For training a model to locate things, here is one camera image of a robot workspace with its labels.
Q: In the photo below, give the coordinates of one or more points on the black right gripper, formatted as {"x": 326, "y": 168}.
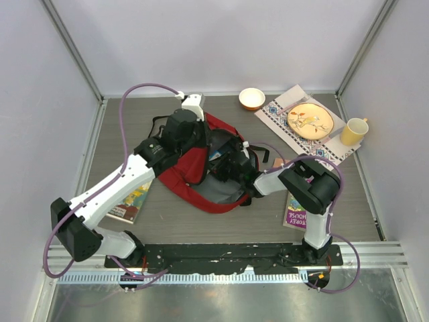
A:
{"x": 218, "y": 168}

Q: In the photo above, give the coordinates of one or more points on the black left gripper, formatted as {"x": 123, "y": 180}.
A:
{"x": 198, "y": 144}

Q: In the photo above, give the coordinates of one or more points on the blue comic book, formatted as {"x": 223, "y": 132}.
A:
{"x": 219, "y": 148}

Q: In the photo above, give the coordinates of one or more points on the red student backpack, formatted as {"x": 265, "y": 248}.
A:
{"x": 191, "y": 180}

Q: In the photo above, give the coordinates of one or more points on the purple treehouse book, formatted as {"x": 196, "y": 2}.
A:
{"x": 295, "y": 214}

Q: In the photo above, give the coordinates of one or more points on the yellow illustrated book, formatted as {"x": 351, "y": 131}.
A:
{"x": 128, "y": 209}

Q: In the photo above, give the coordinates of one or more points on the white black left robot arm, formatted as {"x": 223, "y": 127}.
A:
{"x": 76, "y": 222}

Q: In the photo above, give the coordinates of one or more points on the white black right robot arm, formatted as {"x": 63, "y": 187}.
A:
{"x": 315, "y": 188}

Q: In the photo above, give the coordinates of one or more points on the brown leather wallet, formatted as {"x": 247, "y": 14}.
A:
{"x": 278, "y": 162}

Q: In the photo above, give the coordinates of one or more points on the white orange bowl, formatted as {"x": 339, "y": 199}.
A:
{"x": 251, "y": 99}

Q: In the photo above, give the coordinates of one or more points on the yellow bird plate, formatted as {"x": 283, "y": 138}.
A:
{"x": 310, "y": 121}

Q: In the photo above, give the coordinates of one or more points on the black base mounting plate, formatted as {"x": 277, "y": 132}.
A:
{"x": 226, "y": 259}

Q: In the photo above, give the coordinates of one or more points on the yellow mug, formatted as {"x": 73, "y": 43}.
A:
{"x": 354, "y": 131}

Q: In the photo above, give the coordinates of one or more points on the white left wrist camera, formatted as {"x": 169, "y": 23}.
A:
{"x": 193, "y": 103}

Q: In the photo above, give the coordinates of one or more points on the pink handled knife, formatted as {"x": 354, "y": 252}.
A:
{"x": 331, "y": 136}

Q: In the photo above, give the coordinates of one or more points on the pink handled fork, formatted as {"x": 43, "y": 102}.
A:
{"x": 305, "y": 98}

